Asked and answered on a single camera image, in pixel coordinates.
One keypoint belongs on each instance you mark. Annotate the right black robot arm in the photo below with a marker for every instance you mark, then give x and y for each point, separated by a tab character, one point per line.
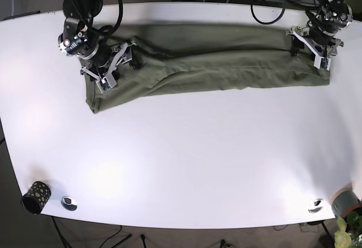
81	39

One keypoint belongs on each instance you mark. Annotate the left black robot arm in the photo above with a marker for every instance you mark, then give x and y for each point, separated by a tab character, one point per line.
325	20

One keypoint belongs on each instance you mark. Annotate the green potted plant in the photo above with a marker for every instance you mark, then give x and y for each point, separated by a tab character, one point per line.
348	234

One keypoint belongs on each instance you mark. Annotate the left silver table grommet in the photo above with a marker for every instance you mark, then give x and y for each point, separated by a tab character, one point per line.
68	203

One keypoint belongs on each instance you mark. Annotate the grey flower pot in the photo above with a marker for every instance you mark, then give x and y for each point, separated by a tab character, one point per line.
344	202

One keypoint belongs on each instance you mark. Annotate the olive green T-shirt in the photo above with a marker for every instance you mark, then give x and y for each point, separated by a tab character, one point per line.
185	58

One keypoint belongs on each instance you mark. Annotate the silver table grommet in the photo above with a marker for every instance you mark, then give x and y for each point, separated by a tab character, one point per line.
68	203
315	206

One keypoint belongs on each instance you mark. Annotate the right silver table grommet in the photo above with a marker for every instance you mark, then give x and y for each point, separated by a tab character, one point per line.
315	206

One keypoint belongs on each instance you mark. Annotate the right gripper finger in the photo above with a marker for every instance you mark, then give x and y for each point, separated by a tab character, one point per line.
134	60

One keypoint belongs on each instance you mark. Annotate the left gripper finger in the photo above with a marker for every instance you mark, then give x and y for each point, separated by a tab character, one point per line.
296	46

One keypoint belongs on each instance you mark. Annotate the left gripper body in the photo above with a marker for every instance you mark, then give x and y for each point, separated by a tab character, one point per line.
322	46

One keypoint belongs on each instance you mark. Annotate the black gold-dotted cup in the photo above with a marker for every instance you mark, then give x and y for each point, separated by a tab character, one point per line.
36	197

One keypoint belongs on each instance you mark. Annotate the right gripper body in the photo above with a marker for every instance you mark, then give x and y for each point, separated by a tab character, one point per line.
102	66

